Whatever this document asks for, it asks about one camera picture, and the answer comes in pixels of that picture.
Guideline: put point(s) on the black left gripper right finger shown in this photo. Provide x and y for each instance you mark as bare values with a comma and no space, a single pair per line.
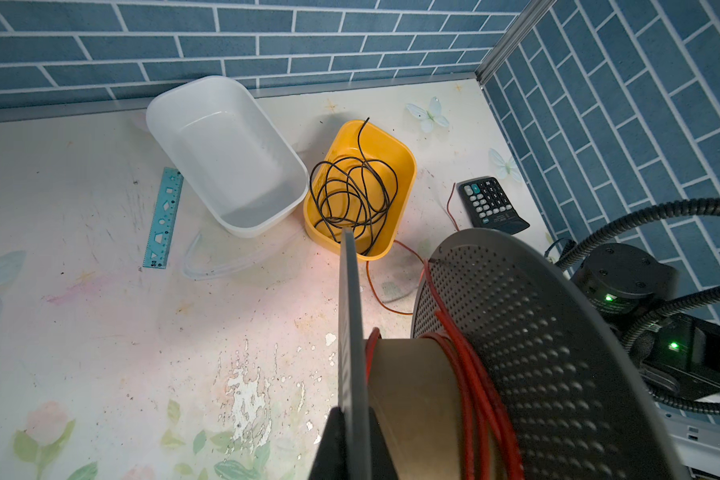
382,465

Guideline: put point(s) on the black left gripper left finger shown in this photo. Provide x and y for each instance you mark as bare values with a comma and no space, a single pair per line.
330,459

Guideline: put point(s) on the dark grey perforated spool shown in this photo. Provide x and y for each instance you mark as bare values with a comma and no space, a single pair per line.
544,389

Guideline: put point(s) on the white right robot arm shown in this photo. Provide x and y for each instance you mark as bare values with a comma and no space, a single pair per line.
676,354

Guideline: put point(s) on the black desk calculator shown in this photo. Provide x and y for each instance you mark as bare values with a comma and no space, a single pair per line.
488,206

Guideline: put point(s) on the yellow plastic tub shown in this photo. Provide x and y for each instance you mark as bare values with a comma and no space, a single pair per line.
362,185

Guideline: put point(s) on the teal stencil ruler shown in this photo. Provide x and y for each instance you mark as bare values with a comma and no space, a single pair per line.
164,219

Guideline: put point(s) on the white plastic tub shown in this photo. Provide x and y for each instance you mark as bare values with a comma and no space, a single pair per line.
242,169

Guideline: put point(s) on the metal frame corner post right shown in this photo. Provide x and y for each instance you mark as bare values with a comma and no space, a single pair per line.
514,35

